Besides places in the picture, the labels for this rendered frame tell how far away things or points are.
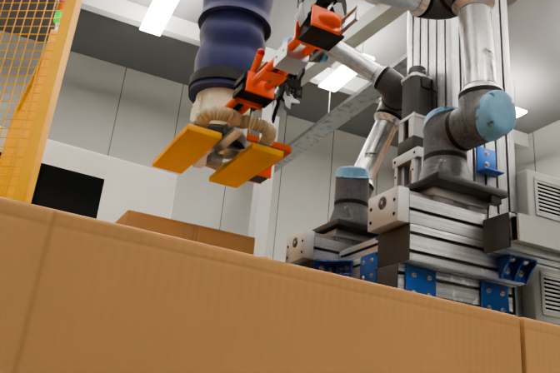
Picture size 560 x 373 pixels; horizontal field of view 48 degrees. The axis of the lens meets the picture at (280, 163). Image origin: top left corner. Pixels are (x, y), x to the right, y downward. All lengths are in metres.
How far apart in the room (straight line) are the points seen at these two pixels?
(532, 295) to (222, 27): 1.21
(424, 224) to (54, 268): 1.26
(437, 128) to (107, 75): 10.48
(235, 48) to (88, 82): 9.95
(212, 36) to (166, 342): 1.63
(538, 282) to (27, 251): 1.74
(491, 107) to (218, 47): 0.82
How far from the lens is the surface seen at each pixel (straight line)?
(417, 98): 2.09
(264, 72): 1.60
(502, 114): 1.67
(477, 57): 1.75
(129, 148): 11.49
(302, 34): 1.42
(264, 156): 1.78
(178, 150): 1.83
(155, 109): 11.89
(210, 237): 1.89
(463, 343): 0.56
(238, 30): 1.97
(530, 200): 2.07
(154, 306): 0.42
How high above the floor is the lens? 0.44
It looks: 22 degrees up
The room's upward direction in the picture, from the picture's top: 6 degrees clockwise
